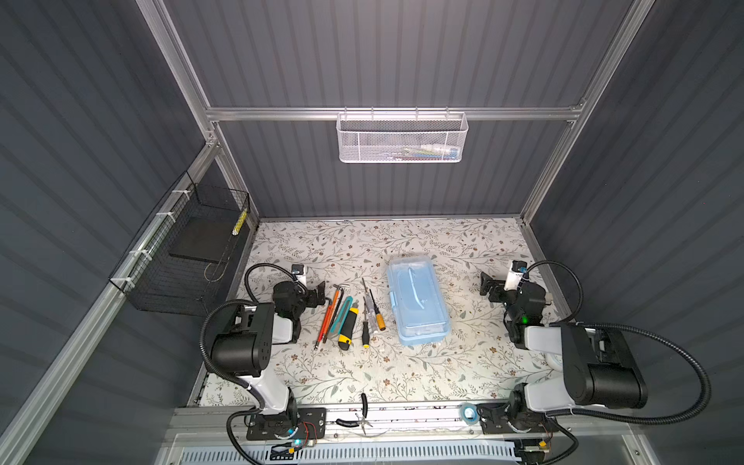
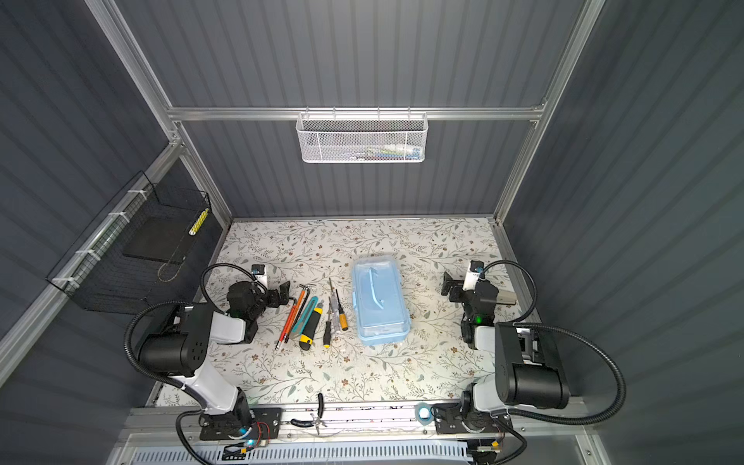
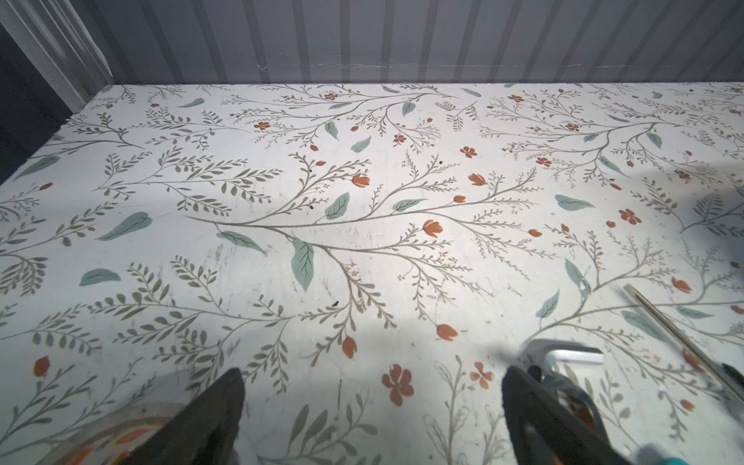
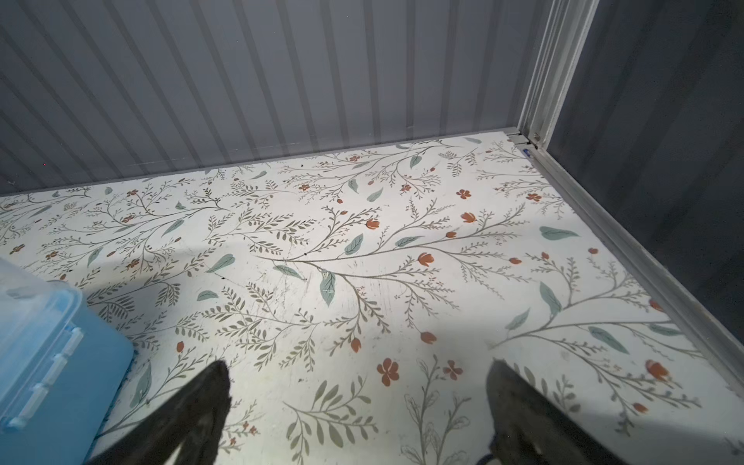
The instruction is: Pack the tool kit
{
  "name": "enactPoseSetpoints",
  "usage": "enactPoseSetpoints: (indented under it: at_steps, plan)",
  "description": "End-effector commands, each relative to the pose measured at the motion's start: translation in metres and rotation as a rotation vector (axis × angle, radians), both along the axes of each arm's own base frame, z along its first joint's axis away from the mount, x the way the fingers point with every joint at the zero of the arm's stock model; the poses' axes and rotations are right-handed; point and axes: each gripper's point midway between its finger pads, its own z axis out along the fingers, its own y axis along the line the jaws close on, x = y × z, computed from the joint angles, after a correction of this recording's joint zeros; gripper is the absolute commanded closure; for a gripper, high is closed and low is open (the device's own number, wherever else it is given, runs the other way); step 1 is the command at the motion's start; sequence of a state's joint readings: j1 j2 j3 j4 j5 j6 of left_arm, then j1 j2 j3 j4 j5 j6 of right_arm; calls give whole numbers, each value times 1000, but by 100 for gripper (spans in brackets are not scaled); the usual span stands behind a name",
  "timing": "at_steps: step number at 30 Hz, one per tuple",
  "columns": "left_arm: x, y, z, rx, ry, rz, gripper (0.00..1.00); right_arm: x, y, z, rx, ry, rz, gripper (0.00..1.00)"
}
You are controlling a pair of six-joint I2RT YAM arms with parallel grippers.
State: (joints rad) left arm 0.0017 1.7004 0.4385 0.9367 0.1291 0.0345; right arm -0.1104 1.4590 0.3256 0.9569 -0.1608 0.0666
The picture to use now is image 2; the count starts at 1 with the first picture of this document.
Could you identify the yellow handle screwdriver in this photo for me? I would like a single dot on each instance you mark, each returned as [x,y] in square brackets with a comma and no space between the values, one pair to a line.
[341,313]

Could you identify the grey black stapler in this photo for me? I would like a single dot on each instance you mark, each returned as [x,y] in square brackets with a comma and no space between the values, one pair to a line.
[506,298]

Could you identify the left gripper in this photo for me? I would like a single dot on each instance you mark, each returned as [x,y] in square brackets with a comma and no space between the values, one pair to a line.
[281,299]

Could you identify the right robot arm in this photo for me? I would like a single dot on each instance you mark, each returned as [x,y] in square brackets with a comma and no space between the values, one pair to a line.
[527,367]

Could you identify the blue plastic tool box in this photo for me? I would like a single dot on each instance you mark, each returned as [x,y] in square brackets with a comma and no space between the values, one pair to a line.
[378,301]

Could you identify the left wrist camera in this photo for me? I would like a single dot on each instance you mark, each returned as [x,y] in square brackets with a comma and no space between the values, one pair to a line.
[260,274]

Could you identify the red hex key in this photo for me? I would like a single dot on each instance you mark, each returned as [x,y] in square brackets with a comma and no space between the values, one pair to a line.
[279,342]

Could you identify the black pad in basket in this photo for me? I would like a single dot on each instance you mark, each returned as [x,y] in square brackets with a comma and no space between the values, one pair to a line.
[161,240]

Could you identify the black wire basket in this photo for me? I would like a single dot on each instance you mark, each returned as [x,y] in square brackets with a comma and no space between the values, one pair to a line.
[96,276]

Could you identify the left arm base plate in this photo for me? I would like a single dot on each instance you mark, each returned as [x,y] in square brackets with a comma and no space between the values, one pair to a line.
[262,422]

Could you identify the white wire mesh basket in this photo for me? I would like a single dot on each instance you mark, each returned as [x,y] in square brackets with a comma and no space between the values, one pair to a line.
[379,140]

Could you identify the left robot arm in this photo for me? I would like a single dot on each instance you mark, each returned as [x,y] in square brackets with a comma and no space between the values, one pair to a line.
[175,349]

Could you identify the black yellow small screwdriver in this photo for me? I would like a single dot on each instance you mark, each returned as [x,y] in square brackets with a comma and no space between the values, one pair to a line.
[328,329]

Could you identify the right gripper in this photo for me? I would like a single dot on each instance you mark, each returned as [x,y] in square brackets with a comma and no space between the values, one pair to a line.
[452,283]

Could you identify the black hex key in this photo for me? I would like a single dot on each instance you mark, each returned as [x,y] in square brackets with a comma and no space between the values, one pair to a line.
[305,295]

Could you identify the yellow black utility knife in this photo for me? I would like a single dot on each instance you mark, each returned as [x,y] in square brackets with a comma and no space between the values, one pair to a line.
[309,329]

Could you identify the clear handle screwdriver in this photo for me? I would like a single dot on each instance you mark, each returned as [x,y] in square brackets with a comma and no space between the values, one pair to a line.
[334,304]

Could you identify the blue tape roll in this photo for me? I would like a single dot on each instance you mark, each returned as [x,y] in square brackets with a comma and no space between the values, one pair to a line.
[423,413]

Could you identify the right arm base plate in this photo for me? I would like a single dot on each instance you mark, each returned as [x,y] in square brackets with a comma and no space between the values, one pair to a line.
[450,419]

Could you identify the black pliers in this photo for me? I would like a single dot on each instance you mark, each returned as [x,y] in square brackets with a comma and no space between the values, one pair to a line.
[316,418]

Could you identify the orange hex key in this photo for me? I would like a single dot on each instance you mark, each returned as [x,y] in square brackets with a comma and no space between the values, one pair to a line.
[291,317]

